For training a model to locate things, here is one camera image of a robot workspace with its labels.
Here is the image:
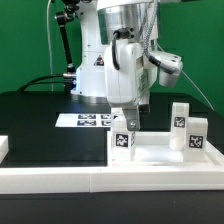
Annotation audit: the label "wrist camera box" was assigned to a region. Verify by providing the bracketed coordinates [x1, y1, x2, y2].
[159, 52, 183, 88]

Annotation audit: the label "white thin cable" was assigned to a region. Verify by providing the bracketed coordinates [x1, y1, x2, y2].
[46, 0, 55, 92]

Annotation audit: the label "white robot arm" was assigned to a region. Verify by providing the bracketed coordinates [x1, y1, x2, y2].
[71, 0, 158, 131]

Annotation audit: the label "black cables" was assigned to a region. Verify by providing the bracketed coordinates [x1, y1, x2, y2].
[17, 74, 73, 93]

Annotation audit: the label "white square table top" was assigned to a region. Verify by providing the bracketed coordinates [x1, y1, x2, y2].
[107, 132, 224, 167]

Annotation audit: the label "printed tag sheet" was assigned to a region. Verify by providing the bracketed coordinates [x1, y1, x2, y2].
[55, 113, 111, 128]

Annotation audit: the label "white U-shaped fence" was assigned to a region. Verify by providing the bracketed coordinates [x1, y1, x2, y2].
[0, 134, 224, 195]

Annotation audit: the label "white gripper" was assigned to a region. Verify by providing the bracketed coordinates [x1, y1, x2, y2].
[104, 41, 157, 131]

